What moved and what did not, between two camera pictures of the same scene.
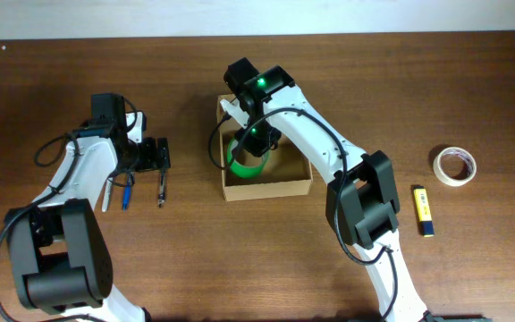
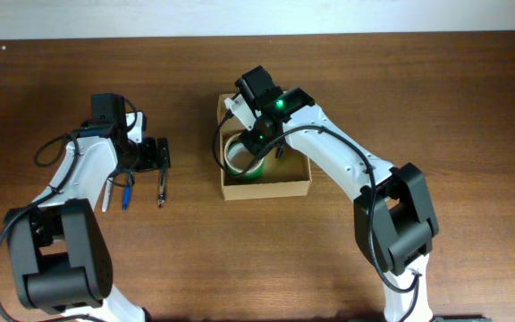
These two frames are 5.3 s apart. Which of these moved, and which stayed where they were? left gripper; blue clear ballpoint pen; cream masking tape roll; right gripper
Moved: cream masking tape roll
Stayed: blue clear ballpoint pen; right gripper; left gripper
